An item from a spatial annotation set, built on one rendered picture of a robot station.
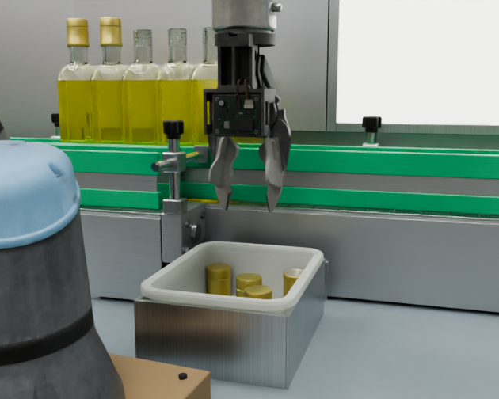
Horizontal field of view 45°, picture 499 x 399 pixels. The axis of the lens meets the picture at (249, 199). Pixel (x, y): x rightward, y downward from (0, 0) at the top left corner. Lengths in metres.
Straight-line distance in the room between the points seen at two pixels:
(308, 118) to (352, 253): 0.27
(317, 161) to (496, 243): 0.26
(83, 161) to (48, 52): 0.41
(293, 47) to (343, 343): 0.51
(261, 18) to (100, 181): 0.34
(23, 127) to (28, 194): 0.86
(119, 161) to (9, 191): 0.43
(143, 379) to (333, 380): 0.20
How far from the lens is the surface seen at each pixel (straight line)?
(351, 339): 0.76
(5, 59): 1.32
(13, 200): 0.44
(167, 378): 0.60
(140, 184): 0.86
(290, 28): 1.04
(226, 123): 0.68
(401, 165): 0.85
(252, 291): 0.72
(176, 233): 0.82
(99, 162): 0.88
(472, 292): 0.87
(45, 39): 1.27
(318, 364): 0.69
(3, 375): 0.48
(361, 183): 0.86
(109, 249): 0.88
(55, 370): 0.49
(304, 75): 1.03
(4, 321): 0.47
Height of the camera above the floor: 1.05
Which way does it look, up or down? 10 degrees down
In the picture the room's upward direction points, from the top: straight up
